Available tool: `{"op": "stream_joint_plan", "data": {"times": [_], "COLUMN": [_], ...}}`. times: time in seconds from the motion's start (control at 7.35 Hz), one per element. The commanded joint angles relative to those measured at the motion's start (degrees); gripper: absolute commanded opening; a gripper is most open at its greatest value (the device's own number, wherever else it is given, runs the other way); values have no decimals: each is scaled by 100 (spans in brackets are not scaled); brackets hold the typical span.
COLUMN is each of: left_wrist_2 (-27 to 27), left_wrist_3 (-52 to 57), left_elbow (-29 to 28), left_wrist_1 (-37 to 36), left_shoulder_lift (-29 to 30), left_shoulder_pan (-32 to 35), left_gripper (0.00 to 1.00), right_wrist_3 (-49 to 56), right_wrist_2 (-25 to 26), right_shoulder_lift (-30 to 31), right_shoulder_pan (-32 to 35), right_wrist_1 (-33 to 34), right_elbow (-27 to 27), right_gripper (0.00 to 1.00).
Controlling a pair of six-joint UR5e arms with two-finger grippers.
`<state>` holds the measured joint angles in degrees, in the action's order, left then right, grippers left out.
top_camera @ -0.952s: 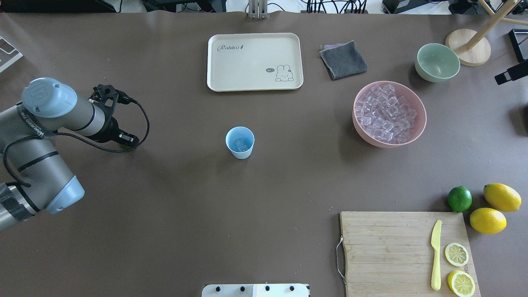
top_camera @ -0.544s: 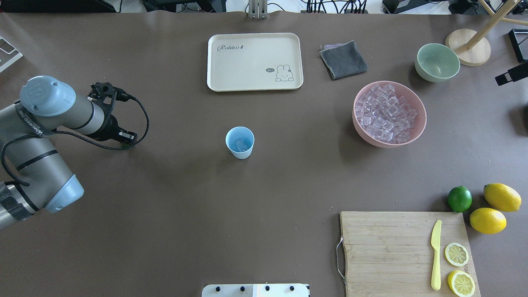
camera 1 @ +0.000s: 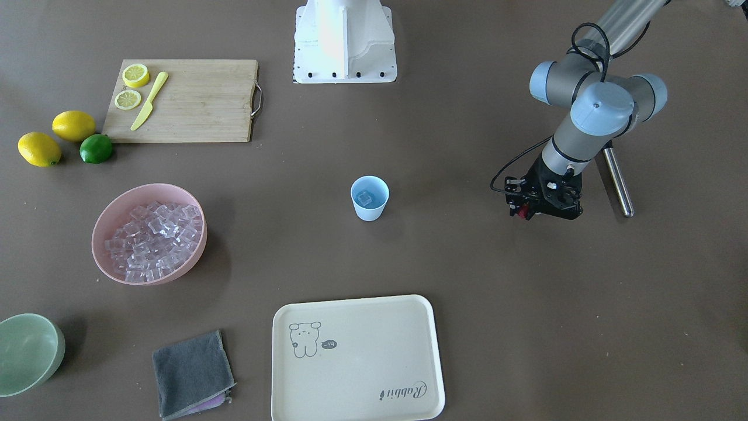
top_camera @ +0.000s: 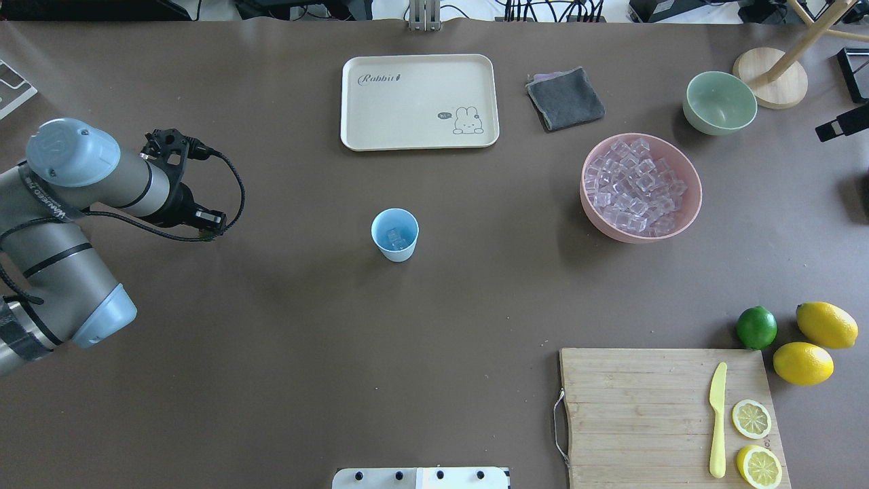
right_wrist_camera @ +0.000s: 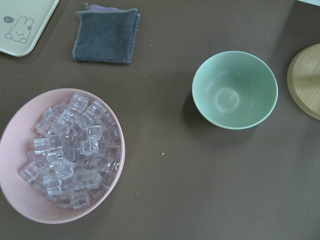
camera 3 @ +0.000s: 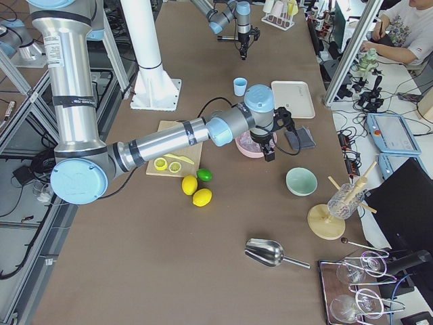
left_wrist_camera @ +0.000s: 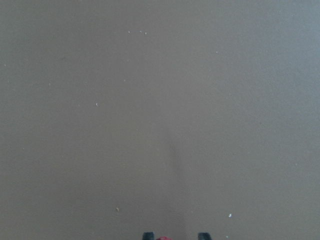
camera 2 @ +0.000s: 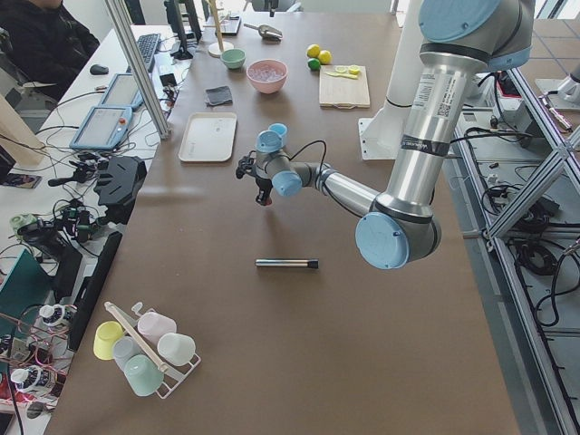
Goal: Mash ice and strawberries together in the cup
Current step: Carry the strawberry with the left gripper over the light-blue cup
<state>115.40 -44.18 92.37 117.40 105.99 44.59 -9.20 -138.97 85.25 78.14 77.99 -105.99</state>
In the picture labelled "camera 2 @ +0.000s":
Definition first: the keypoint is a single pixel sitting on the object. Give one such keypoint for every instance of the steel muddler black tip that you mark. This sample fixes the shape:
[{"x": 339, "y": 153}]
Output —
[{"x": 311, "y": 263}]

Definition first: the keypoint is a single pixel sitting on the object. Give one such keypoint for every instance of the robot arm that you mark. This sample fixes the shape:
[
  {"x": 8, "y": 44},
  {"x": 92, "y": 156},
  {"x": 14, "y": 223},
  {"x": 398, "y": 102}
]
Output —
[{"x": 443, "y": 45}]

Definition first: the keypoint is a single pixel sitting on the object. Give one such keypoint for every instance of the steel ice scoop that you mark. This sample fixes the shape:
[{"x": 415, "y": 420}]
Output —
[{"x": 267, "y": 32}]

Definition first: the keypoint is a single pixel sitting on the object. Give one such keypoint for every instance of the light blue plastic cup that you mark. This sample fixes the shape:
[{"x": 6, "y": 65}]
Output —
[{"x": 281, "y": 130}]

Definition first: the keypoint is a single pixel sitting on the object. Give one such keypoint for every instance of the wooden cup tree stand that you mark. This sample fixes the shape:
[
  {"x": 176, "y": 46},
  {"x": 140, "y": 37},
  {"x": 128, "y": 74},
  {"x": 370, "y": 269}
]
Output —
[{"x": 216, "y": 49}]

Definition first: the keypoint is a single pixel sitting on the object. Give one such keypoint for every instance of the pink plastic cup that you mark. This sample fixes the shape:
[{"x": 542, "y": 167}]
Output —
[{"x": 152, "y": 326}]

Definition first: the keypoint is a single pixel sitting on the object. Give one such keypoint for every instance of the white plastic cup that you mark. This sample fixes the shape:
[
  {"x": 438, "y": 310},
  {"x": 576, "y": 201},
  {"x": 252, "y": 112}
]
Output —
[{"x": 176, "y": 348}]

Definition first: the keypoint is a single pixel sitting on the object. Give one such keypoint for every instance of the yellow plastic cup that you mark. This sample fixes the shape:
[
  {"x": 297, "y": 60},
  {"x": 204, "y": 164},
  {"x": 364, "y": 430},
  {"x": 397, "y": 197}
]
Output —
[{"x": 106, "y": 335}]

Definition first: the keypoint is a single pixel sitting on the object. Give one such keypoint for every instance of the grey plastic cup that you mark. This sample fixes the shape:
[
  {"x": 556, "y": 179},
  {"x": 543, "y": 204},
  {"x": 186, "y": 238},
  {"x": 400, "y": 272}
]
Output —
[{"x": 123, "y": 350}]

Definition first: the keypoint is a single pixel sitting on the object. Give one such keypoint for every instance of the mint plastic cup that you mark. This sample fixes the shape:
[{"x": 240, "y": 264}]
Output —
[{"x": 143, "y": 375}]

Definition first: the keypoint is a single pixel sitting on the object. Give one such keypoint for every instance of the cream rabbit tray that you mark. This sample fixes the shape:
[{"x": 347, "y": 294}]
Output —
[{"x": 208, "y": 137}]

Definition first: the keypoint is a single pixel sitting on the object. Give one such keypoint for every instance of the mint green bowl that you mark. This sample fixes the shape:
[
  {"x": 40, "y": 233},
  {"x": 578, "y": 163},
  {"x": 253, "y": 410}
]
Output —
[{"x": 233, "y": 58}]

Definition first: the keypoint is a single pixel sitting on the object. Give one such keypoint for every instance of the pink bowl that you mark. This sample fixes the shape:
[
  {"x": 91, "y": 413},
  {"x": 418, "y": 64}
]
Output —
[{"x": 268, "y": 87}]

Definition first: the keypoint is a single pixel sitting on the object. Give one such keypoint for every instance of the green lime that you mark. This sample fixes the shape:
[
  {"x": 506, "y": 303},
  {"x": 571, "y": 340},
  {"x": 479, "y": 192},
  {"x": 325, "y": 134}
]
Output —
[{"x": 314, "y": 64}]

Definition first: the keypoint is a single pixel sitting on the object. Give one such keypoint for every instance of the whole yellow lemon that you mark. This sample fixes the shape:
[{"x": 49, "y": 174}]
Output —
[{"x": 325, "y": 57}]

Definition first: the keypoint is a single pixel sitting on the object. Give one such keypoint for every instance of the grey folded cloth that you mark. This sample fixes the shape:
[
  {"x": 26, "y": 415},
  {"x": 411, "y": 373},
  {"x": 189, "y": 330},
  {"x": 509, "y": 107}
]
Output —
[{"x": 218, "y": 96}]

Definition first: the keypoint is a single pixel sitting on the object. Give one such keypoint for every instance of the yellow plastic knife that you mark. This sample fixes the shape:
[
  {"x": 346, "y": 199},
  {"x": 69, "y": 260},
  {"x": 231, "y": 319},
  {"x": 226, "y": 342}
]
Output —
[{"x": 342, "y": 75}]

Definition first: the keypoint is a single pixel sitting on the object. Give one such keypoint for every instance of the upper lemon slice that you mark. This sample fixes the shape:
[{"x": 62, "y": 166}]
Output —
[{"x": 354, "y": 69}]

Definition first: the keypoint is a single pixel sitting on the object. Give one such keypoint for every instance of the wooden cutting board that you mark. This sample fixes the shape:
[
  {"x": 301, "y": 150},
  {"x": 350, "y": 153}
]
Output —
[{"x": 343, "y": 93}]

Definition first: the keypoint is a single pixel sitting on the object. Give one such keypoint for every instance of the brown table mat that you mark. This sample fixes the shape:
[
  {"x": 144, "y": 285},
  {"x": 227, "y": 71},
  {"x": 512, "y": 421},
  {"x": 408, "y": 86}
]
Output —
[{"x": 342, "y": 349}]

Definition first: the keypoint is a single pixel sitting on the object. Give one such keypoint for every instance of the black keyboard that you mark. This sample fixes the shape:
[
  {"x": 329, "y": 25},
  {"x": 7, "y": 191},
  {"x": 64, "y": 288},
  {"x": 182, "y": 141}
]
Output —
[{"x": 148, "y": 46}]

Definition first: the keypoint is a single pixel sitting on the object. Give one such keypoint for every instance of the upper teach pendant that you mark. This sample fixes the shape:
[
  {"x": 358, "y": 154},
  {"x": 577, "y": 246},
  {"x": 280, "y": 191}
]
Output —
[{"x": 123, "y": 90}]

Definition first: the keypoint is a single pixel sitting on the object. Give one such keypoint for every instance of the teach pendant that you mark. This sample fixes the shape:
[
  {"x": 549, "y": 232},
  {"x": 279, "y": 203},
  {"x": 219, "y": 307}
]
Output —
[
  {"x": 103, "y": 128},
  {"x": 123, "y": 90}
]

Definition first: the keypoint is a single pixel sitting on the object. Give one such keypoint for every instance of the lower teach pendant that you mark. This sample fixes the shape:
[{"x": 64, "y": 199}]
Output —
[{"x": 103, "y": 128}]

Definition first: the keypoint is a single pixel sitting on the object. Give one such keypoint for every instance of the black plastic bar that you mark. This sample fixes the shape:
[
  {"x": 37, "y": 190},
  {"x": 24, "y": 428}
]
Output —
[{"x": 89, "y": 294}]

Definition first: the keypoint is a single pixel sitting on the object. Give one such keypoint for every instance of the black computer mouse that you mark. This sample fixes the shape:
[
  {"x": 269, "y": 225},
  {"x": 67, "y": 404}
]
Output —
[{"x": 97, "y": 69}]

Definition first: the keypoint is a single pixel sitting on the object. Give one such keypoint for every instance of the seated person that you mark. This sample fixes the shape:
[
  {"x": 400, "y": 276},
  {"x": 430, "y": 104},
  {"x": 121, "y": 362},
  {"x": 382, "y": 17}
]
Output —
[{"x": 49, "y": 45}]

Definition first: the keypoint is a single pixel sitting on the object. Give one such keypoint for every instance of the clear tea bottle white cap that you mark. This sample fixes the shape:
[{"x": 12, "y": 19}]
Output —
[{"x": 56, "y": 316}]

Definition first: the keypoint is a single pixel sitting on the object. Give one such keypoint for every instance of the aluminium frame post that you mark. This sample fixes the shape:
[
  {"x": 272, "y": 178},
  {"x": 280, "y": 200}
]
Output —
[{"x": 122, "y": 26}]

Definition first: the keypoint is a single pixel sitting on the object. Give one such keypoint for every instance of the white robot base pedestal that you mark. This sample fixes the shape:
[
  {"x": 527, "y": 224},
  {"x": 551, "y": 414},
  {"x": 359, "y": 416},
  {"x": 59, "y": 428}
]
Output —
[{"x": 410, "y": 90}]

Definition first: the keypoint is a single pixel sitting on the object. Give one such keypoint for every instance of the white wire cup rack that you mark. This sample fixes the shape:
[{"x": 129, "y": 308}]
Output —
[{"x": 174, "y": 376}]

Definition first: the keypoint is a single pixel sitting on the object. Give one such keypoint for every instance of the aluminium frame enclosure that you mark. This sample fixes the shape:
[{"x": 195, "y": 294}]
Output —
[{"x": 516, "y": 173}]

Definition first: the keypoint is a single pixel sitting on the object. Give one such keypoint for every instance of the copper wire bottle rack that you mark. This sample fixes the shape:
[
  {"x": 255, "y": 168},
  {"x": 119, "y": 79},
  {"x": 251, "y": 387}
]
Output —
[{"x": 20, "y": 350}]

